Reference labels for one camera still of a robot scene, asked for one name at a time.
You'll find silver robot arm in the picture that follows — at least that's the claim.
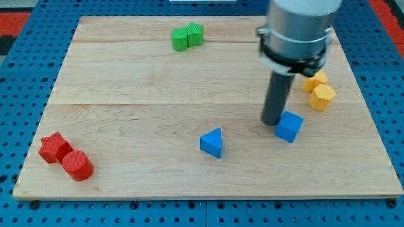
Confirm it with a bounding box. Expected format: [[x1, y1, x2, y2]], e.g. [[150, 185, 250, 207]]
[[256, 0, 342, 77]]

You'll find blue triangular prism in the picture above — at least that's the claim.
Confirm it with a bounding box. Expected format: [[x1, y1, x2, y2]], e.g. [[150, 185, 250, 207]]
[[199, 128, 222, 159]]

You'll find yellow block behind rod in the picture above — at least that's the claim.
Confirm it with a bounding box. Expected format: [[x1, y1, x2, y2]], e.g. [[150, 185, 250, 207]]
[[302, 71, 328, 91]]

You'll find yellow hexagon block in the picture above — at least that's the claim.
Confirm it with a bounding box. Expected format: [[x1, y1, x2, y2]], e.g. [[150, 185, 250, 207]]
[[309, 84, 336, 112]]

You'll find red cylinder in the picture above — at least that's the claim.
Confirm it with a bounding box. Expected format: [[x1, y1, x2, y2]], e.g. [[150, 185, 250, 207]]
[[62, 150, 93, 182]]

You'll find wooden board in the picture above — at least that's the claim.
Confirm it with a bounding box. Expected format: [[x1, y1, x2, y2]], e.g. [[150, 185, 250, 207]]
[[13, 16, 403, 201]]

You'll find red star block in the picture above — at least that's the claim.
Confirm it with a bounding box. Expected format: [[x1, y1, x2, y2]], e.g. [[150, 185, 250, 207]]
[[39, 131, 73, 163]]

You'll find green cylinder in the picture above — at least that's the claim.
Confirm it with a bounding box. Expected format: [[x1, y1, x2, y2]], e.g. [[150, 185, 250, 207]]
[[170, 28, 188, 52]]

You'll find green star block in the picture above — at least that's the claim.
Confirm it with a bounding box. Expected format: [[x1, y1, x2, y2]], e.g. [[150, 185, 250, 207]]
[[184, 22, 203, 47]]

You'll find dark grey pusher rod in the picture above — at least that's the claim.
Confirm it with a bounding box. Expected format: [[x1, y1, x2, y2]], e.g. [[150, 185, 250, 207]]
[[261, 71, 294, 126]]

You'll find blue cube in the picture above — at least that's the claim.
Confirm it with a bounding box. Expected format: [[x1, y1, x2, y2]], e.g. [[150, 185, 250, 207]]
[[275, 111, 304, 143]]

